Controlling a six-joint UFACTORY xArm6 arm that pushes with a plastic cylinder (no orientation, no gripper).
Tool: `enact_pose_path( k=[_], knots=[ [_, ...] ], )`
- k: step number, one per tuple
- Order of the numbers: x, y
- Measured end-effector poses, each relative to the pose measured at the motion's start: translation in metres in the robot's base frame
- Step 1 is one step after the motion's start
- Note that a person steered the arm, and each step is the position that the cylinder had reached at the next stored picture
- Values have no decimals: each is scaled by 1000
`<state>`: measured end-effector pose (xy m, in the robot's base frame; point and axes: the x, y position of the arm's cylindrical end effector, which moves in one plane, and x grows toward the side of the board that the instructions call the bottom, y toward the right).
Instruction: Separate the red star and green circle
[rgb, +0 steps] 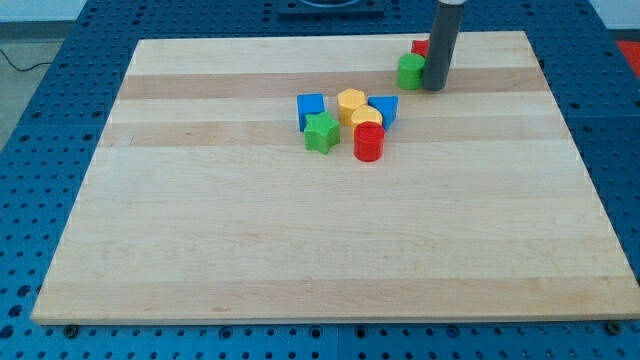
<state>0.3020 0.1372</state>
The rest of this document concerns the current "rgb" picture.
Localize yellow hexagon block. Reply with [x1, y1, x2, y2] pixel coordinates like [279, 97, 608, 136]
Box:
[336, 88, 367, 126]

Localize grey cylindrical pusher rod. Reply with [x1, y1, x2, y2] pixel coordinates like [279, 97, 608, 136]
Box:
[423, 0, 466, 91]

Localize black cable on floor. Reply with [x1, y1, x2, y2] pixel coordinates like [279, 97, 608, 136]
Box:
[0, 48, 54, 73]

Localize light wooden board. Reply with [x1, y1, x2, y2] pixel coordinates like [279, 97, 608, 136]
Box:
[32, 31, 639, 325]

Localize blue triangle block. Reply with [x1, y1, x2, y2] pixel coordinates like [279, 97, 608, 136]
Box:
[368, 96, 399, 131]

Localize yellow half-round block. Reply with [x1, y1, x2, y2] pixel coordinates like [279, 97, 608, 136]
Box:
[349, 105, 383, 132]

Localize red star block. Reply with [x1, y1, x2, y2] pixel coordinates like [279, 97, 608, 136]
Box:
[411, 39, 429, 58]

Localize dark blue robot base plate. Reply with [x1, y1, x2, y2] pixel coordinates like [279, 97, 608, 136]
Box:
[273, 0, 385, 19]

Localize green cylinder block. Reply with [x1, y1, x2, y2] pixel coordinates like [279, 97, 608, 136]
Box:
[397, 53, 425, 90]

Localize red cylinder block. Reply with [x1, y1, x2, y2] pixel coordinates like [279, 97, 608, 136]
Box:
[353, 122, 385, 162]

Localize green star block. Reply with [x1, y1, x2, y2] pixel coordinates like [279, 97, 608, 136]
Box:
[304, 111, 340, 154]

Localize blue cube block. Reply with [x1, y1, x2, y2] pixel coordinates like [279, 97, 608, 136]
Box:
[296, 93, 325, 132]

